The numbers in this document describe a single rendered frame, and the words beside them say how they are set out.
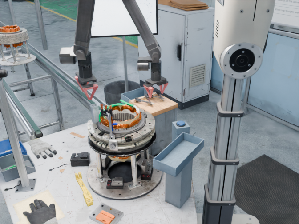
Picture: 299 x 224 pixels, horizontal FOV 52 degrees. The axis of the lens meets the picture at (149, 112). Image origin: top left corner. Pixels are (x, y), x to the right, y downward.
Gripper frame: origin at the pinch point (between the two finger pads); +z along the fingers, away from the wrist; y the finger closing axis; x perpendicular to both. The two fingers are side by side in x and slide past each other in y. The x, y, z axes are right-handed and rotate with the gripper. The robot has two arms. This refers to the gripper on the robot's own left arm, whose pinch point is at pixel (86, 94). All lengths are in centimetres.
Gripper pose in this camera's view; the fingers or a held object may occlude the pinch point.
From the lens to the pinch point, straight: 139.8
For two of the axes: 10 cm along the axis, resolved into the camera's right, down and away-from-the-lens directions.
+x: 8.8, -2.1, 4.2
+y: 4.6, 4.9, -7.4
